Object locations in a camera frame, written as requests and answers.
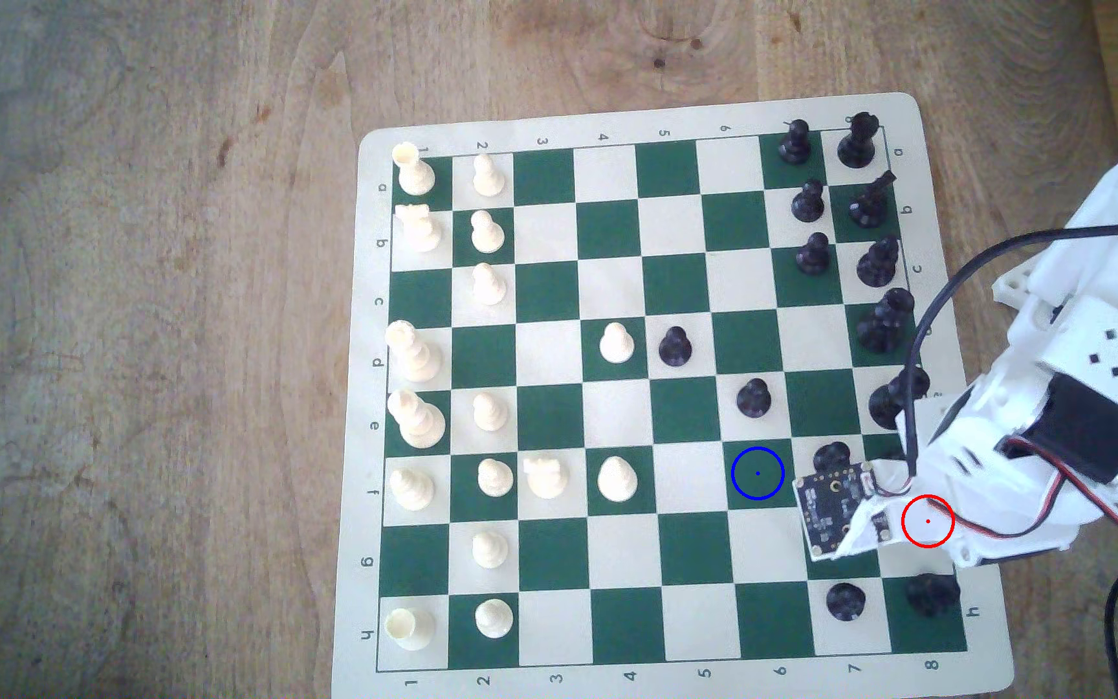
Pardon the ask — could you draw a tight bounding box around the black knight chess piece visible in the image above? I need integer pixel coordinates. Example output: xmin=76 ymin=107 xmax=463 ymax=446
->
xmin=849 ymin=171 xmax=898 ymax=229

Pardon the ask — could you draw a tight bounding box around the white queen chess piece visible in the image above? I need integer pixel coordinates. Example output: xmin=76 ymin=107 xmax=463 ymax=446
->
xmin=385 ymin=321 xmax=444 ymax=383

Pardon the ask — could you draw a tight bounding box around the white bishop chess piece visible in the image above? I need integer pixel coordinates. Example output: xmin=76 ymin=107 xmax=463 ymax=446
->
xmin=389 ymin=468 xmax=436 ymax=513

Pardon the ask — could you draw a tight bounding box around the white rook chess piece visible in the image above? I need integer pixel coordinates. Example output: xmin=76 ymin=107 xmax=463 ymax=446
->
xmin=392 ymin=142 xmax=437 ymax=196
xmin=384 ymin=608 xmax=436 ymax=652

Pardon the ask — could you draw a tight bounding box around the black camera circuit board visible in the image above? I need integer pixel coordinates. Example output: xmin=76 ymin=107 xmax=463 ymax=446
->
xmin=794 ymin=463 xmax=879 ymax=563

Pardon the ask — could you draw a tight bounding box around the white king chess piece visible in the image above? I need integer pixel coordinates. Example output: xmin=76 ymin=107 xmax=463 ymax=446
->
xmin=387 ymin=390 xmax=448 ymax=450

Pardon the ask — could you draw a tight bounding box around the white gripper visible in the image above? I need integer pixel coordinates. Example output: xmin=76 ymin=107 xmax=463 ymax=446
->
xmin=833 ymin=381 xmax=1106 ymax=568

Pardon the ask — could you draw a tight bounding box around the white knight chess piece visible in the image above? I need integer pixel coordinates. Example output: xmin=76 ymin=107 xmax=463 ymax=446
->
xmin=394 ymin=203 xmax=444 ymax=254
xmin=522 ymin=456 xmax=569 ymax=501

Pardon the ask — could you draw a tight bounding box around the red black white servo wire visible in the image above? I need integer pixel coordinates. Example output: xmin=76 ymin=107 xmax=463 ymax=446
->
xmin=1003 ymin=437 xmax=1118 ymax=537

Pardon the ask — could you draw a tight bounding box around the black king chess piece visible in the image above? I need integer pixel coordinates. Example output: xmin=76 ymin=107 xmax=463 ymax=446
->
xmin=868 ymin=366 xmax=932 ymax=431

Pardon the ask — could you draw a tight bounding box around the black queen chess piece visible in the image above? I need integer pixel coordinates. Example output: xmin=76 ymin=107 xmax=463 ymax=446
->
xmin=856 ymin=288 xmax=915 ymax=355

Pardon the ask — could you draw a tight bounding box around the green and cream chess mat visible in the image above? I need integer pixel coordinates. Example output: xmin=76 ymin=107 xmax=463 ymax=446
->
xmin=331 ymin=92 xmax=1016 ymax=699

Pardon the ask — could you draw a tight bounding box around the black bishop chess piece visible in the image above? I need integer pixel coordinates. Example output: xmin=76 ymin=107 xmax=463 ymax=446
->
xmin=856 ymin=236 xmax=901 ymax=289

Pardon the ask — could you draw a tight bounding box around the black rook chess piece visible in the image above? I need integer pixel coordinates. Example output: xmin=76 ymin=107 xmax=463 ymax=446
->
xmin=837 ymin=113 xmax=881 ymax=169
xmin=907 ymin=573 xmax=962 ymax=619

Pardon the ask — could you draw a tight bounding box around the black camera cable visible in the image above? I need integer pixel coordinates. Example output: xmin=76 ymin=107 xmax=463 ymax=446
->
xmin=897 ymin=217 xmax=1118 ymax=479

